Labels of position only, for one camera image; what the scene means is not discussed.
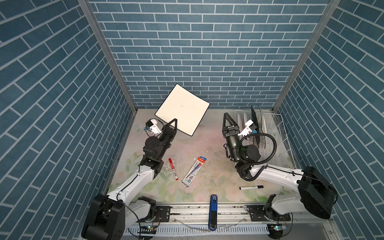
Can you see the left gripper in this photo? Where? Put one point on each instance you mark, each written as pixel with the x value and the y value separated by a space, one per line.
pixel 168 132

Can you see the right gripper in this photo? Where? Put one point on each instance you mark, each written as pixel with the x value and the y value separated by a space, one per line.
pixel 228 133

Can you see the white square plate black rim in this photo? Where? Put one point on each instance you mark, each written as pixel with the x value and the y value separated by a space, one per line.
pixel 184 106

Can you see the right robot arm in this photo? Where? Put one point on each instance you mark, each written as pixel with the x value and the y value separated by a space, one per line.
pixel 312 193

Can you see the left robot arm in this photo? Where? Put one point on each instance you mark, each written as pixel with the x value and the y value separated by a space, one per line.
pixel 126 189

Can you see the red marker pen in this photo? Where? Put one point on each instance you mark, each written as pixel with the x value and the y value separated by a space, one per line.
pixel 173 169

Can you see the pen package red blue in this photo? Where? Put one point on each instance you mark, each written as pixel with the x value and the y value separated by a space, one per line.
pixel 191 175

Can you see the black white marker pen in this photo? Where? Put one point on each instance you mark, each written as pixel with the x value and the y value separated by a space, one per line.
pixel 251 187

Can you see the blue black handheld device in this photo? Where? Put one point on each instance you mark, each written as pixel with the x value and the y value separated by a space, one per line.
pixel 213 211

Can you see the left circuit board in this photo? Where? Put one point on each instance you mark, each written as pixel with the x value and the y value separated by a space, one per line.
pixel 147 230

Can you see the circuit board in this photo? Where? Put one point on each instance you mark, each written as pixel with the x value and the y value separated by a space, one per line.
pixel 277 227
pixel 147 230

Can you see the right circuit board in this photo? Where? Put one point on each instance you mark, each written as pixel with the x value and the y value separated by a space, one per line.
pixel 277 227

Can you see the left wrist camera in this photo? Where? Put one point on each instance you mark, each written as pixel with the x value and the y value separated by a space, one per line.
pixel 152 126

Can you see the white wire dish rack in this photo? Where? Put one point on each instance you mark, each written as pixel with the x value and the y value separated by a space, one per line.
pixel 284 156

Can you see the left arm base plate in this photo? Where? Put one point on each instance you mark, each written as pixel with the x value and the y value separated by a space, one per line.
pixel 157 214

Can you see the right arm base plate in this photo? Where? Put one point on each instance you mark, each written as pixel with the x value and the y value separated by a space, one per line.
pixel 260 213

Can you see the white cable duct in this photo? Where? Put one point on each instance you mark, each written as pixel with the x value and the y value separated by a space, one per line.
pixel 203 230

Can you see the aluminium rail frame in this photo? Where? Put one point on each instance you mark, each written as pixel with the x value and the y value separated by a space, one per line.
pixel 302 226

